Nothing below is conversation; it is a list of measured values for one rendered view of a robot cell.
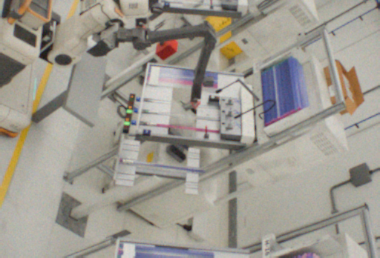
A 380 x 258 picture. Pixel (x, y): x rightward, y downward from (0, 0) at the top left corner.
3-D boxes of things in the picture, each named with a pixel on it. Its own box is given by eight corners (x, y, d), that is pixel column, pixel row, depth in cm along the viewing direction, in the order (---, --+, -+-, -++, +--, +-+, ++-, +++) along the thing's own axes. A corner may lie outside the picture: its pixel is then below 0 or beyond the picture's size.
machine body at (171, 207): (97, 193, 361) (157, 164, 330) (112, 125, 409) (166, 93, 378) (156, 230, 395) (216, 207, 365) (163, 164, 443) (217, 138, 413)
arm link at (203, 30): (213, 15, 256) (215, 30, 251) (215, 32, 268) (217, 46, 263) (130, 28, 259) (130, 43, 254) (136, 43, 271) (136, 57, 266)
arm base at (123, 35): (116, 21, 254) (116, 37, 248) (131, 21, 256) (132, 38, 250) (115, 32, 261) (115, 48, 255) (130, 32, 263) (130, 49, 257)
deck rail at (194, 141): (135, 139, 313) (135, 133, 308) (135, 137, 314) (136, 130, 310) (244, 151, 316) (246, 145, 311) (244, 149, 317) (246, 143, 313)
